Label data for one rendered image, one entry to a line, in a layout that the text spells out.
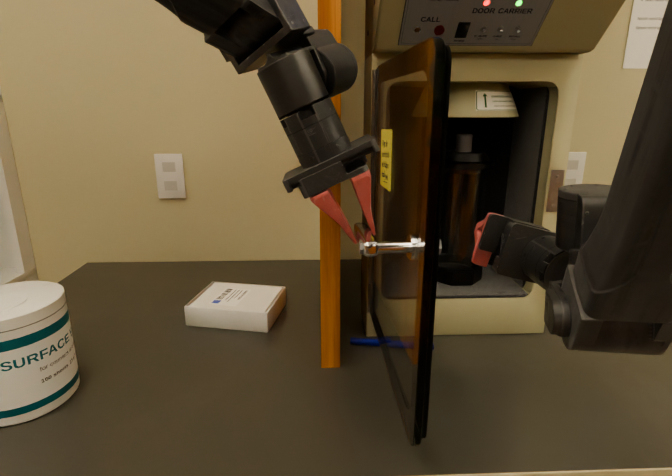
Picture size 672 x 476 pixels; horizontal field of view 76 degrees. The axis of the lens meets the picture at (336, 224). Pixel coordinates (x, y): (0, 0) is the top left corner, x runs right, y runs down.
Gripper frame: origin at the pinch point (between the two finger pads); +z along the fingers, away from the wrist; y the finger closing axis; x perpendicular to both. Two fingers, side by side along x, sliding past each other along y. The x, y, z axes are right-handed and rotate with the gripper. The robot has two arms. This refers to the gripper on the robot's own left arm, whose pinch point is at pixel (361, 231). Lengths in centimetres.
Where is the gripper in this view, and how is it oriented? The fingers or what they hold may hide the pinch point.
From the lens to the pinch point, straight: 48.0
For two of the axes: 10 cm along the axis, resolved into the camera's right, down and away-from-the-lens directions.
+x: 0.5, 2.6, -9.6
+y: -9.1, 4.2, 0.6
